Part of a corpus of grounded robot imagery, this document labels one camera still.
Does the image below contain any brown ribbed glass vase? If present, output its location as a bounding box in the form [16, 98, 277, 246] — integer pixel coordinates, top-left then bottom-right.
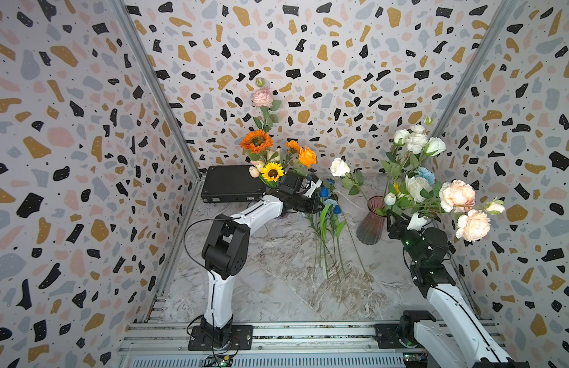
[356, 196, 386, 245]

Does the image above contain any small blue tulip flower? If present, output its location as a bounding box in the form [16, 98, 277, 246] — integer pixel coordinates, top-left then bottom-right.
[331, 205, 346, 274]

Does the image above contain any light blue carnation bouquet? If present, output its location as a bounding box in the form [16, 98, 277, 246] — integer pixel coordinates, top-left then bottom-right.
[416, 167, 436, 186]

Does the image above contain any purple ribbed glass vase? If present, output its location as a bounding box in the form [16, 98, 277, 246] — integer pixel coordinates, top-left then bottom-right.
[266, 183, 284, 198]

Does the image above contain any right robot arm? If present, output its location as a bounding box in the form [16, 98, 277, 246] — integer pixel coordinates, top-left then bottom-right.
[386, 213, 530, 367]

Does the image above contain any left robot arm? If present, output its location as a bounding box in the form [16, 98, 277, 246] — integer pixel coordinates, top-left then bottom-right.
[196, 170, 325, 348]

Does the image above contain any white tulip bud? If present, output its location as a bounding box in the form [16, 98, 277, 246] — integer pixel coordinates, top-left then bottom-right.
[384, 193, 397, 207]

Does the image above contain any yellow sunflower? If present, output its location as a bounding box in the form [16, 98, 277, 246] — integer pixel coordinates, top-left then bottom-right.
[261, 163, 284, 182]

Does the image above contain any white flower bouquet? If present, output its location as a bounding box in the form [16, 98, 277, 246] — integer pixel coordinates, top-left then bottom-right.
[329, 116, 447, 226]

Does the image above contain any orange rose flower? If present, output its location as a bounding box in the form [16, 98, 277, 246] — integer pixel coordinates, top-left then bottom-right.
[298, 147, 317, 168]

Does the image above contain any orange marigold flower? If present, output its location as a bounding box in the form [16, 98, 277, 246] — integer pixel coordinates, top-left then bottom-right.
[286, 140, 303, 154]

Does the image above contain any large orange gerbera flower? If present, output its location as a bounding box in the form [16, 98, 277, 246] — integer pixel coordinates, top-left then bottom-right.
[240, 130, 274, 153]

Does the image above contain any black rectangular case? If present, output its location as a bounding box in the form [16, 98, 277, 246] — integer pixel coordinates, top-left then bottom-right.
[201, 165, 266, 203]

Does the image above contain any pink carnation stem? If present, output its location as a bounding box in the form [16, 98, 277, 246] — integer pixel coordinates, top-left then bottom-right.
[252, 78, 281, 133]

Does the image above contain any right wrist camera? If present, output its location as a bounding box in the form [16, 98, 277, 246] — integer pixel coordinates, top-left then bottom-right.
[406, 213, 430, 232]

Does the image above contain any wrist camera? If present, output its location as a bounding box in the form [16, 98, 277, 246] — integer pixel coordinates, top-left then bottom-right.
[301, 177, 322, 198]
[406, 213, 430, 232]

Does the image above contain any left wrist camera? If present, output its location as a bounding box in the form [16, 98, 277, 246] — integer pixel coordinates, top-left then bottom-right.
[301, 177, 322, 198]

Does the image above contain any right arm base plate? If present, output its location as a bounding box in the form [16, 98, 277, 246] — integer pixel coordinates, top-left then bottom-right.
[374, 320, 443, 350]

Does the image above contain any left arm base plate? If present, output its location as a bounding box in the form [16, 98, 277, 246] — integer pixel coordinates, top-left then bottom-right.
[188, 324, 254, 351]

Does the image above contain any aluminium front rail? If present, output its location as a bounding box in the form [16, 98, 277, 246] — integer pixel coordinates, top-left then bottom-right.
[116, 319, 508, 368]

